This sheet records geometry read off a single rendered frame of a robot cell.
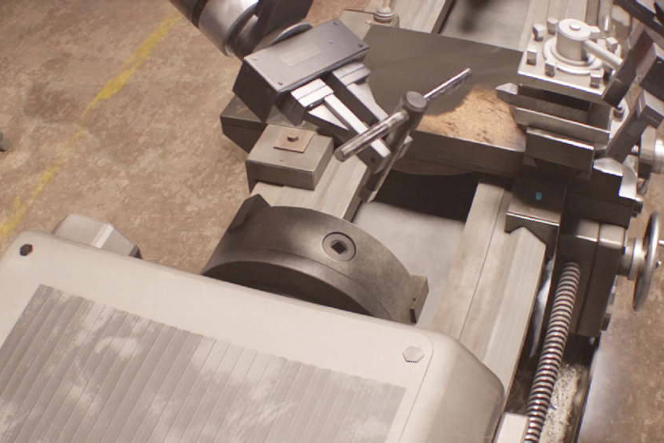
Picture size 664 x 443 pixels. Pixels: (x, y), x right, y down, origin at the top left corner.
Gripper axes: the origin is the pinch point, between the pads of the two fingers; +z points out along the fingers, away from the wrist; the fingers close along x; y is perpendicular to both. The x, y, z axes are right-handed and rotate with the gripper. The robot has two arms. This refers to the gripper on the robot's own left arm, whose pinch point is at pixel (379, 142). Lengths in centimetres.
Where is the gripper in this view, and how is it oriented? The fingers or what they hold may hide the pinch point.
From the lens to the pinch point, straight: 82.6
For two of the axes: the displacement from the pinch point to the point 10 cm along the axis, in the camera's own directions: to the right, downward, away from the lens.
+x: -6.7, 4.4, -5.9
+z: 6.7, 7.1, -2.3
